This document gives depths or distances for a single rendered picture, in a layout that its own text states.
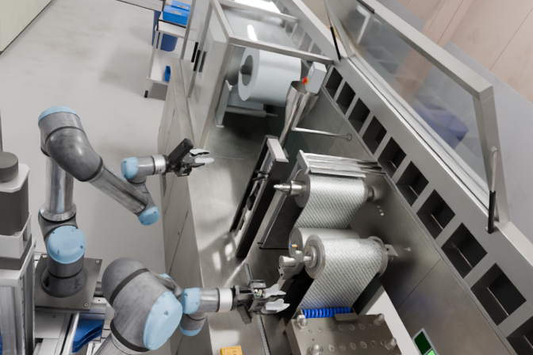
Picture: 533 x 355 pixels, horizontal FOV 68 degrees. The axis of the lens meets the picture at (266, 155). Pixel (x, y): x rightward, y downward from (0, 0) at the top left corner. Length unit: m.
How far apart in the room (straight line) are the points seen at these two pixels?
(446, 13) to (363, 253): 4.73
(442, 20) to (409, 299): 4.73
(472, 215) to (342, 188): 0.45
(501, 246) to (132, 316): 0.98
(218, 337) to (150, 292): 0.59
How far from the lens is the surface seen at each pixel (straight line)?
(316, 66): 1.57
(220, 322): 1.57
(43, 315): 1.74
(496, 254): 1.31
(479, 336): 1.37
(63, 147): 1.26
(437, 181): 1.44
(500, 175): 1.15
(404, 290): 1.56
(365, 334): 1.63
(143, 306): 1.00
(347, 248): 1.42
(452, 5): 5.88
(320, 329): 1.55
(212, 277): 1.67
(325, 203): 1.50
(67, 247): 1.51
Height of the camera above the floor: 2.21
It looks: 33 degrees down
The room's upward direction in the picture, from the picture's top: 22 degrees clockwise
